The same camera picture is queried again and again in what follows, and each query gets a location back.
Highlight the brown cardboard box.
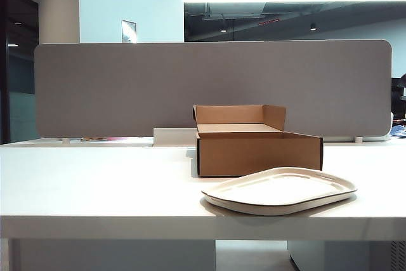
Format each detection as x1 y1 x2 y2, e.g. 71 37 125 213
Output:
192 104 324 178

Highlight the wall poster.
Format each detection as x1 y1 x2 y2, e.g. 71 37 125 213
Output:
121 20 138 44

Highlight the blue patterned cloth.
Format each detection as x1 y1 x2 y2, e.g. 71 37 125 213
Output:
390 124 406 139

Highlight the person in dark clothes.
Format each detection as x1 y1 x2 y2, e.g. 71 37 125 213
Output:
391 73 406 122

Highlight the gray fabric desk divider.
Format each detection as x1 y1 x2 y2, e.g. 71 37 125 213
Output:
34 39 394 143

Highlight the white pulp lid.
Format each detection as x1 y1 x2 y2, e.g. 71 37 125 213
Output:
200 166 358 218

